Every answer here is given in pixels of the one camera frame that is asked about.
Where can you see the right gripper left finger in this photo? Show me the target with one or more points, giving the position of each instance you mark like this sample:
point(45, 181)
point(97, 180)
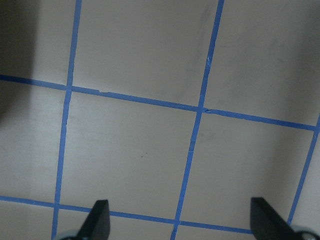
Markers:
point(97, 225)

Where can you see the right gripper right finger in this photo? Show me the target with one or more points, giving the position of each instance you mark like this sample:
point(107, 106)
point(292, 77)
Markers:
point(267, 224)

